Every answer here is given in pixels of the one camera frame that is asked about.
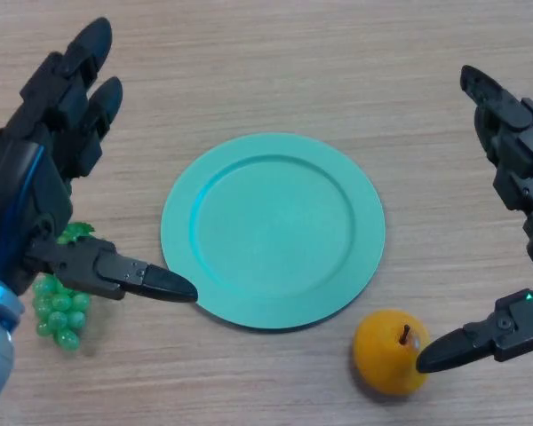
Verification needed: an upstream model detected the round green plate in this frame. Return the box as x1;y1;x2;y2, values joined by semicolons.
160;132;386;333

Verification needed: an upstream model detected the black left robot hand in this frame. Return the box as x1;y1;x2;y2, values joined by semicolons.
0;16;200;304

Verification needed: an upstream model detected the yellow pear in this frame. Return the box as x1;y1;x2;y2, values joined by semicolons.
353;309;431;396

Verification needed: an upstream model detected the green grape bunch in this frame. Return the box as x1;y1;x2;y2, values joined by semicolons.
31;222;96;354

